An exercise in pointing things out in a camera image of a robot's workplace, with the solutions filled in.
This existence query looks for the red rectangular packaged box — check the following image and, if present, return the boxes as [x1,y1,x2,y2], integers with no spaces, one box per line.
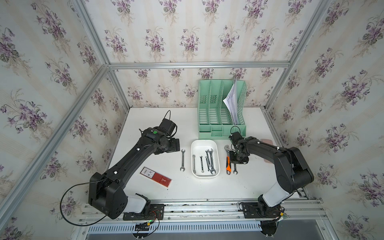
[140,167,172,188]

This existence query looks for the orange handled adjustable wrench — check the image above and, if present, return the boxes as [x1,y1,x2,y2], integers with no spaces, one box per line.
[224,145,232,175]

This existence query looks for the aluminium frame horizontal bar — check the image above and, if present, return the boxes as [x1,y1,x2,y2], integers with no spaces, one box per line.
[109,61,291,70]

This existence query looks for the white plastic storage box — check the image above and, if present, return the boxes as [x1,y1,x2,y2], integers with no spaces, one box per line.
[191,140,221,179]

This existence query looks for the long silver open-end wrench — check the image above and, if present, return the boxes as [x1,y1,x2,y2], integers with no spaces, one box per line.
[208,149,217,174]

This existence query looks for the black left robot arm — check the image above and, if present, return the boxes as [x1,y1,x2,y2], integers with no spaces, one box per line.
[88,118,180,220]

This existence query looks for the green plastic file organizer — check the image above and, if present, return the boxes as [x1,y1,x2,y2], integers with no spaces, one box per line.
[198,80,247,140]

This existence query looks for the tiny silver wrench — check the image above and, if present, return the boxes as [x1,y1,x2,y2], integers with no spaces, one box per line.
[205,150,211,173]

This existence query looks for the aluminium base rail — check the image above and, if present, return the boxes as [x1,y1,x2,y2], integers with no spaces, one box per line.
[71,199,334,240]

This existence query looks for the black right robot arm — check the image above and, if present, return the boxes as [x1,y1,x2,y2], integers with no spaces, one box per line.
[229,132,315,217]

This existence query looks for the silver combination wrench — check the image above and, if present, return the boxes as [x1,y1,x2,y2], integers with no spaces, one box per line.
[233,164,238,175]

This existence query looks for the thin silver open-end wrench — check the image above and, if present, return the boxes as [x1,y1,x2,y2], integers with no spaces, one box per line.
[200,156,205,174]

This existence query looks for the white paper sheets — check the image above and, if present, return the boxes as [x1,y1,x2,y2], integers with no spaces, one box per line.
[223,80,239,125]

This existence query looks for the large silver open-end wrench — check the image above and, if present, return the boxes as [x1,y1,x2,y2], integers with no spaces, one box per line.
[180,149,185,172]

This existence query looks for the pink eraser block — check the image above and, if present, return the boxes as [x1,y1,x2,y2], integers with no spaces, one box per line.
[260,140,276,164]

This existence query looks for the small silver open-end wrench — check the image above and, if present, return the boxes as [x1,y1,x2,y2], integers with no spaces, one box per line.
[192,155,196,175]

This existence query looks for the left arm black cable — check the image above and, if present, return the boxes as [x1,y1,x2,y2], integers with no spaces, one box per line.
[59,179,109,227]

